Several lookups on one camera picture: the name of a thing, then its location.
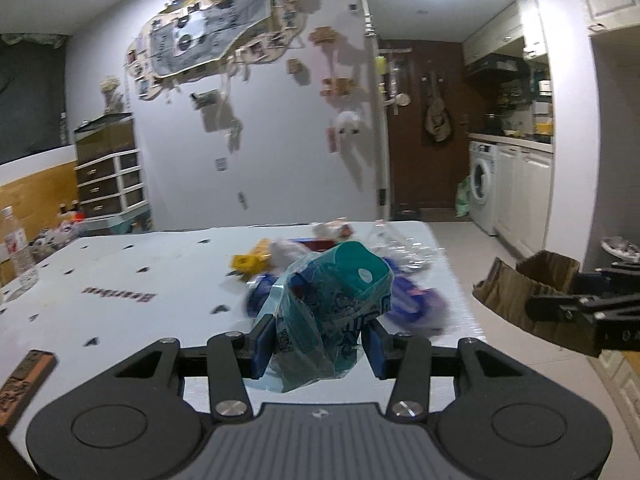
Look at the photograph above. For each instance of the brown carved wooden block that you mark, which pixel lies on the brown carved wooden block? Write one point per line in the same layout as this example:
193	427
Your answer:
22	385

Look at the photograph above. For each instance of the teal clear plastic bag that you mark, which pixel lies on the teal clear plastic bag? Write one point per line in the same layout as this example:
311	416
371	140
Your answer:
321	303

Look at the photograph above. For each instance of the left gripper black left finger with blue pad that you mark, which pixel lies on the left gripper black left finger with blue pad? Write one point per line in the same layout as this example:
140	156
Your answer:
233	357

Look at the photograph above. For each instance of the white crumpled plastic bag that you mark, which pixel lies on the white crumpled plastic bag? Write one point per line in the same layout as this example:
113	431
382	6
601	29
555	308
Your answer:
282	253

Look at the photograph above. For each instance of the white kitchen cabinets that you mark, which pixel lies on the white kitchen cabinets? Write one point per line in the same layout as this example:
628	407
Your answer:
523	196

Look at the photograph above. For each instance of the yellow toy block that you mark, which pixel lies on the yellow toy block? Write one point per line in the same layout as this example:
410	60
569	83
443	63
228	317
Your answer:
256	261

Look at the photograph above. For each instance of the clear plastic water bottle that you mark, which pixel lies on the clear plastic water bottle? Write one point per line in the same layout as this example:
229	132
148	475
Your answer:
17	246

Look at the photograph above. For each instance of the brown round trash bin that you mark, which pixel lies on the brown round trash bin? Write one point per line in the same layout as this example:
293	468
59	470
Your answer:
507	289

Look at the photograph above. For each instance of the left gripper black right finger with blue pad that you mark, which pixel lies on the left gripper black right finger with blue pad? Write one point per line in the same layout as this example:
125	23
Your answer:
405	359

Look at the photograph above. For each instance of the dark waste bin white liner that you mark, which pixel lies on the dark waste bin white liner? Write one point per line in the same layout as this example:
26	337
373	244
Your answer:
621	248

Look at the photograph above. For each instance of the clear crumpled plastic wrapper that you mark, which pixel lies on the clear crumpled plastic wrapper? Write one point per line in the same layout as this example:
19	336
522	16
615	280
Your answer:
407	254

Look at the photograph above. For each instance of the blue purple snack bag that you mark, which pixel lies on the blue purple snack bag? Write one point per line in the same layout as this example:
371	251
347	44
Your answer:
410	304

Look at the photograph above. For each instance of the hanging bag on door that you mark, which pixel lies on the hanging bag on door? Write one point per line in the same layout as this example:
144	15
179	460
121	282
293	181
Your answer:
437	121

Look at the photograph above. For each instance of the white front-load washing machine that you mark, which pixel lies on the white front-load washing machine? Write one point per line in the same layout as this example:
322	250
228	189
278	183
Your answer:
483	162

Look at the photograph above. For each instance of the drawer storage cabinet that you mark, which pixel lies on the drawer storage cabinet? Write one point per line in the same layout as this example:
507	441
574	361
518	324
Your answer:
110	178

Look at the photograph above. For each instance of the green plastic bag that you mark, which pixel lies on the green plastic bag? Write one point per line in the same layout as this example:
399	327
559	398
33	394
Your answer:
463	198

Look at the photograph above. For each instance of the brown wooden door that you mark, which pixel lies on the brown wooden door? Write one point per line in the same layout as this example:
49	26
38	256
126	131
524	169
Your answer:
428	138

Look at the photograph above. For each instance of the world map wall decoration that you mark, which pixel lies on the world map wall decoration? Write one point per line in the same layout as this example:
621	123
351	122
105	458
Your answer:
192	39

